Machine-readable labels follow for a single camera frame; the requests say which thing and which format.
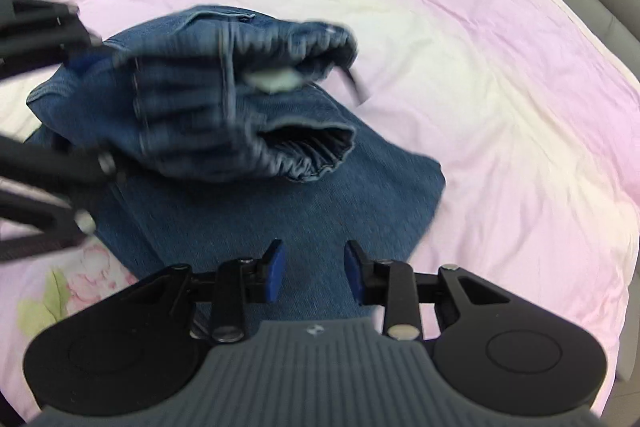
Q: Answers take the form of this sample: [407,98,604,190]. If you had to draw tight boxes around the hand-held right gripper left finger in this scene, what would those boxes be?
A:
[127,239,287,344]

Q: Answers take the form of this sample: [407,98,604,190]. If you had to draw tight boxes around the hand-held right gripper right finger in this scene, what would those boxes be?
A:
[344,239,507,340]

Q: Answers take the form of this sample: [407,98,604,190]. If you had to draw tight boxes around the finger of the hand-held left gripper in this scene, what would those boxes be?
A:
[0,134,122,265]
[0,0,116,78]

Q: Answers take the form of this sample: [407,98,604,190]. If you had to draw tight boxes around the blue denim pants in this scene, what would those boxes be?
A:
[25,4,447,324]

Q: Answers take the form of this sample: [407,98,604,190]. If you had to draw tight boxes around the pink floral blanket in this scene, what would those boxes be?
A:
[0,0,640,427]

